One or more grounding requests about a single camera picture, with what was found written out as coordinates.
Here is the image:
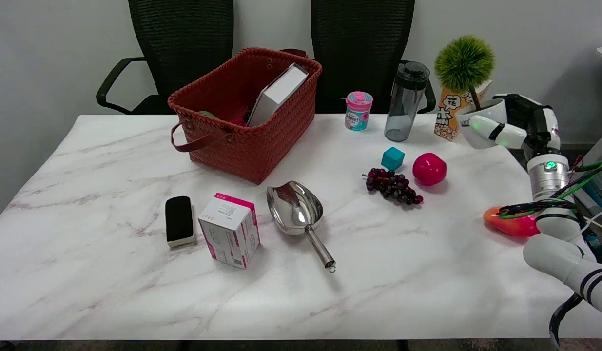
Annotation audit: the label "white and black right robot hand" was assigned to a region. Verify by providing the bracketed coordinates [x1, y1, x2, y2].
[469, 94, 561, 159]

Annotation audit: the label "green ball plant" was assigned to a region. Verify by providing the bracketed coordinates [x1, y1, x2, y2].
[433, 35, 508, 150]

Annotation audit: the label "blue storage box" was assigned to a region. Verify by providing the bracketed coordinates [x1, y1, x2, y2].
[573, 168, 602, 217]

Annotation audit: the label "red woven basket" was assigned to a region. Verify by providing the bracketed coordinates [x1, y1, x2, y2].
[168, 47, 323, 185]

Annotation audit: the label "orange popcorn box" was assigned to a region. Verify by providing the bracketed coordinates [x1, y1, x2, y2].
[434, 80, 492, 142]

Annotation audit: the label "red orange toy fruit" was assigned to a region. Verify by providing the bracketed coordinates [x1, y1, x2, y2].
[483, 206, 541, 238]

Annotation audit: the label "magenta toy apple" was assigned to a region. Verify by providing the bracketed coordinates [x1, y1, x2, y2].
[412, 153, 447, 187]

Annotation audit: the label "grey transparent water bottle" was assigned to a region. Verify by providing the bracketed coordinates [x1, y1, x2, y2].
[384, 61, 430, 142]

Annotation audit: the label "teal cube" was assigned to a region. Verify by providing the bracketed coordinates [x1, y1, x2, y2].
[381, 147, 406, 171]

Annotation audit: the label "dark purple toy grapes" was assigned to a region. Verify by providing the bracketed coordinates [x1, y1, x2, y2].
[362, 168, 424, 207]

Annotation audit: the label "pink lidded teal cup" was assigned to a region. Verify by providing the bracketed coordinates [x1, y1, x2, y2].
[345, 91, 373, 131]

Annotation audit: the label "black mesh office chair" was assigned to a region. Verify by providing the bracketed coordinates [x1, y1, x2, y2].
[311, 0, 437, 114]
[96, 0, 234, 116]

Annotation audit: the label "silver metal scoop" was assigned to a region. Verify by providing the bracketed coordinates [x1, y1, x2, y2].
[266, 181, 337, 273]

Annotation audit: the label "grey white box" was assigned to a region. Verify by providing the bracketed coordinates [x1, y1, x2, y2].
[247, 63, 309, 128]

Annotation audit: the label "pink and white carton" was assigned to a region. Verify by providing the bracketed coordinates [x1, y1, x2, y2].
[198, 193, 260, 269]

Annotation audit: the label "black whiteboard eraser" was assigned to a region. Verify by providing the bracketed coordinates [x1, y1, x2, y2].
[165, 195, 196, 248]

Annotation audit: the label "green cable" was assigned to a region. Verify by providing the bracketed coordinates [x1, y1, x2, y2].
[498, 160, 602, 220]

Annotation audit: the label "thin black cable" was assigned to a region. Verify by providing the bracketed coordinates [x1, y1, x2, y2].
[498, 201, 582, 218]

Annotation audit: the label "thin white cord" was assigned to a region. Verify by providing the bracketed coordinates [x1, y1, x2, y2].
[581, 204, 602, 231]

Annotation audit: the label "thick black braided cable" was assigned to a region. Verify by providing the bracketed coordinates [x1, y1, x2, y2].
[549, 292, 584, 351]

